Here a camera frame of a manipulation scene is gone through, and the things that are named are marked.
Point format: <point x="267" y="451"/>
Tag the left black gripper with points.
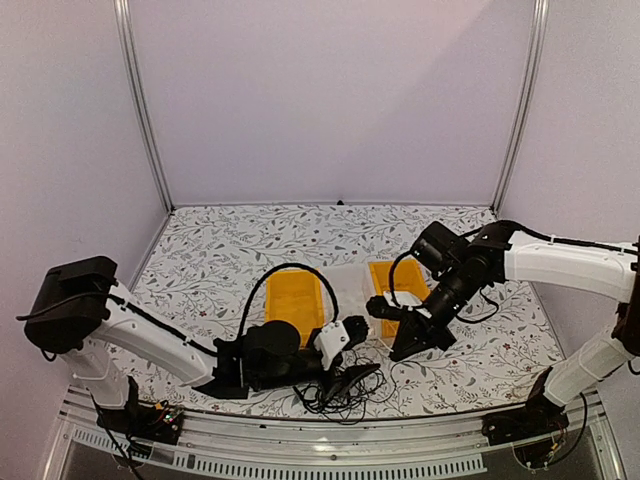
<point x="335" y="385"/>

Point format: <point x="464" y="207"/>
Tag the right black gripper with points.
<point x="416" y="334"/>

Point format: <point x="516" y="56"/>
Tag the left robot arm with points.
<point x="81" y="306"/>

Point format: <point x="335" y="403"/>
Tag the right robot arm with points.
<point x="508" y="251"/>

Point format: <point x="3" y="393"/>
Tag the right yellow bin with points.
<point x="408" y="277"/>

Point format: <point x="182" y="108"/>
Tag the yellow bin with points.
<point x="295" y="296"/>
<point x="408" y="277"/>

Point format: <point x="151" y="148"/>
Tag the clear plastic bin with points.
<point x="353" y="287"/>

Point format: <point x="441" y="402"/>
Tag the left yellow bin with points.
<point x="295" y="296"/>

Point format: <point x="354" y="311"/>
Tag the floral table mat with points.
<point x="204" y="270"/>

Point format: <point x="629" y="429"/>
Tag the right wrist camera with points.
<point x="381" y="307"/>

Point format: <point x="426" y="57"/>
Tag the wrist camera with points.
<point x="340" y="336"/>
<point x="381" y="307"/>

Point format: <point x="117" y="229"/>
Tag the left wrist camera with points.
<point x="340" y="336"/>

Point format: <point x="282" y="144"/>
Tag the front aluminium rail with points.
<point x="411" y="429"/>

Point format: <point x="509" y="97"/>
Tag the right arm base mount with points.
<point x="538" y="416"/>

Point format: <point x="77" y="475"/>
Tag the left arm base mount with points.
<point x="161" y="422"/>

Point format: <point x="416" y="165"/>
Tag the right aluminium frame post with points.
<point x="525" y="97"/>

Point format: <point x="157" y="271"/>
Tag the aluminium frame post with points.
<point x="525" y="97"/>
<point x="133" y="72"/>

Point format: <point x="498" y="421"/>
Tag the left aluminium frame post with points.
<point x="133" y="72"/>

